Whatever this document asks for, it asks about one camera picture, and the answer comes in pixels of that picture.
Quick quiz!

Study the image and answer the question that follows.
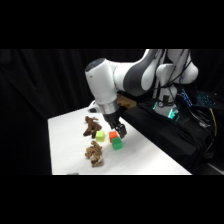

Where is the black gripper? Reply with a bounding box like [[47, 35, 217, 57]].
[[102, 110, 128, 140]]

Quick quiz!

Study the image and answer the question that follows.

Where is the dark green block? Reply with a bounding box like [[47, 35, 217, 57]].
[[111, 136, 124, 151]]

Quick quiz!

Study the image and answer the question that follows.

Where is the red block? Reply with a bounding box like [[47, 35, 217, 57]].
[[108, 130, 119, 144]]

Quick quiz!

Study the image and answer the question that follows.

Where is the light green block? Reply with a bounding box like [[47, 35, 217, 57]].
[[95, 130, 106, 143]]

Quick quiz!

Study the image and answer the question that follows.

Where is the brown moose plush toy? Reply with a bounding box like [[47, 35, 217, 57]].
[[82, 115, 103, 139]]

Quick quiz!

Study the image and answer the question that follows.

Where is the brown cardboard box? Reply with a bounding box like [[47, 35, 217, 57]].
[[115, 94, 138, 110]]

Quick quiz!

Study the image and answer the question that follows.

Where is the striped tiger plush toy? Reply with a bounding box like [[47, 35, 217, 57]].
[[84, 139, 105, 168]]

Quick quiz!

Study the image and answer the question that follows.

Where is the black robot stand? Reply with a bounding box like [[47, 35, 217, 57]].
[[120, 89, 224, 176]]

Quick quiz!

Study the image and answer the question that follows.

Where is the green status light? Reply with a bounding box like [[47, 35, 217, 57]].
[[167, 107, 180, 122]]

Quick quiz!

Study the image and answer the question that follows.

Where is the black curtain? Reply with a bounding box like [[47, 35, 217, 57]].
[[0, 49, 224, 176]]

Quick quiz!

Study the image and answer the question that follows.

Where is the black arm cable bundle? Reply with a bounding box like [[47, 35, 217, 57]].
[[152, 49, 194, 108]]

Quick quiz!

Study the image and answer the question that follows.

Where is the yellow cable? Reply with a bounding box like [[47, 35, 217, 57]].
[[209, 107, 218, 138]]

